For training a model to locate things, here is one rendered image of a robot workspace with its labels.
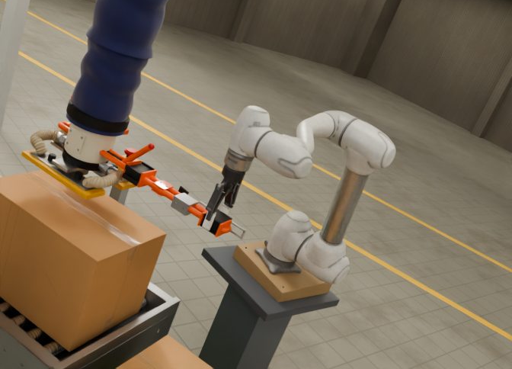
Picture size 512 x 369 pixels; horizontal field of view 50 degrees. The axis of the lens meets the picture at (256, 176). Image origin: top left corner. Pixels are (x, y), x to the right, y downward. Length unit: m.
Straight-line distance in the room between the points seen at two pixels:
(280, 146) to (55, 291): 0.99
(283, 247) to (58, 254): 0.99
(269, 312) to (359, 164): 0.75
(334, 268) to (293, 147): 0.89
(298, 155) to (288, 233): 0.89
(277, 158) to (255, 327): 1.18
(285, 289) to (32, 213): 1.11
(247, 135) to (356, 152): 0.56
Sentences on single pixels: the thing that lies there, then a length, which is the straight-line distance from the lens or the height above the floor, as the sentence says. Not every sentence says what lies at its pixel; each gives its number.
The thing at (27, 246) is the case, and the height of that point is 0.82.
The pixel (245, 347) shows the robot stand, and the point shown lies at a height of 0.43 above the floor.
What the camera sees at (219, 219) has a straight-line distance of 1.87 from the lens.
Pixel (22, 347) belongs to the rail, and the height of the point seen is 0.59.
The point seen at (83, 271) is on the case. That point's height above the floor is 0.88.
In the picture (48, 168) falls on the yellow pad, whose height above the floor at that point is 1.11.
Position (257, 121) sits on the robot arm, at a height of 1.59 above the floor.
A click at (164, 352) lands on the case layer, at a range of 2.34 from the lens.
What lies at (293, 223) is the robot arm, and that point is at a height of 1.07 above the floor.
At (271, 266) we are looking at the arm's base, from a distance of 2.58.
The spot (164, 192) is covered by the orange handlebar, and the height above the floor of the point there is 1.21.
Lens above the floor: 2.01
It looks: 19 degrees down
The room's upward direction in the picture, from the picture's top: 22 degrees clockwise
